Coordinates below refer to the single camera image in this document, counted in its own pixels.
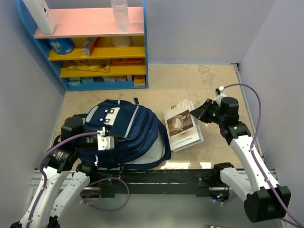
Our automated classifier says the navy blue student backpack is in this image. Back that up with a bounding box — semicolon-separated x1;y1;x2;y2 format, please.
79;98;171;170

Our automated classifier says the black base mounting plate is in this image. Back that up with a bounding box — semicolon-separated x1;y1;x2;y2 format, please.
87;169;233;200

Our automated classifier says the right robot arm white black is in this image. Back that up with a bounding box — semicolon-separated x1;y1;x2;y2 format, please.
190;97;291;223

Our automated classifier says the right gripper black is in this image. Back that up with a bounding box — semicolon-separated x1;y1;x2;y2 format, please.
190;99;225;126

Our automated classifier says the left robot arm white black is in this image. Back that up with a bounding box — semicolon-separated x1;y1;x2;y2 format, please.
11;114;98;228

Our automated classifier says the blue shelf unit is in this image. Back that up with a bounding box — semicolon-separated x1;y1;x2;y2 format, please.
16;0;149;91

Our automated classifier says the red flat box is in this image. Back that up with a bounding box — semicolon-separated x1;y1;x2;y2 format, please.
110;58;143;65

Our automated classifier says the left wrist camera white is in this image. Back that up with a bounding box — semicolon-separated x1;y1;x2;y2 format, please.
97;127;114;151

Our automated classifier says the white rectangular device box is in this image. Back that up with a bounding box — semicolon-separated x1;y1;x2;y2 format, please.
23;0;57;35

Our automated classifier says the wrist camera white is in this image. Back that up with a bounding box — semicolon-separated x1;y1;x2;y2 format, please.
212;86;227;106
97;127;114;151

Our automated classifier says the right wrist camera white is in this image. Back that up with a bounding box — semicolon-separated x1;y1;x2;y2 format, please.
212;86;227;106

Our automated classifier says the orange white carton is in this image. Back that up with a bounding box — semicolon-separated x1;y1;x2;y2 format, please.
81;37;100;57

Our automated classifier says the clear plastic water bottle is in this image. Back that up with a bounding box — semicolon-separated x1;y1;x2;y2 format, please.
111;0;130;32

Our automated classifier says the white coffee photo book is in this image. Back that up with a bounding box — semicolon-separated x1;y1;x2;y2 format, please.
163;100;204;152

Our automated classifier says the aluminium rail frame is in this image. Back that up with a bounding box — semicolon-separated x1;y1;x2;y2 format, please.
18;63;292;228

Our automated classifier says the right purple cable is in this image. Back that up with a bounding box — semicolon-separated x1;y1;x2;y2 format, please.
213;83;304;228

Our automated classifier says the blue snack canister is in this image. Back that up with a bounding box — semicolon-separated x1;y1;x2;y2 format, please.
48;38;75;55

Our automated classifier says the white cylindrical jar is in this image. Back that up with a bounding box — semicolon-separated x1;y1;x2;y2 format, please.
111;36;133;48

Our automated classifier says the yellow snack packet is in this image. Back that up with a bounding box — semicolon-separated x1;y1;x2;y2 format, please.
66;59;110;73

